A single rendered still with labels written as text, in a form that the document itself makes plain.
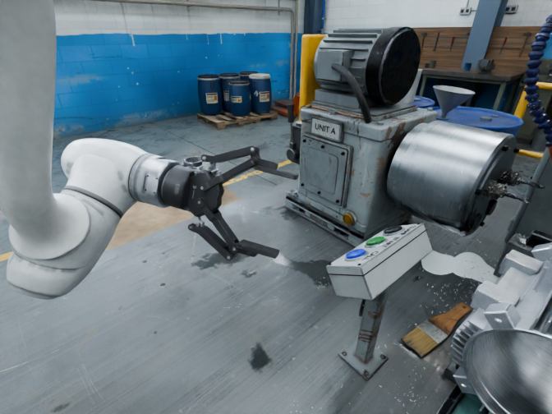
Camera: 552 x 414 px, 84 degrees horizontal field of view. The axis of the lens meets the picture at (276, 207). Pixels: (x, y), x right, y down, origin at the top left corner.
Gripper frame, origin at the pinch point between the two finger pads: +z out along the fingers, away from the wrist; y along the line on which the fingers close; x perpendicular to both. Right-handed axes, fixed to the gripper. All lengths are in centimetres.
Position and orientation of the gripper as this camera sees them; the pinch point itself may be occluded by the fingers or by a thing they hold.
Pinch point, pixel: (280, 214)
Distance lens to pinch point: 51.4
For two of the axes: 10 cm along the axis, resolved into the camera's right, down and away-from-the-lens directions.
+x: 2.2, -1.3, 9.7
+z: 9.5, 2.6, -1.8
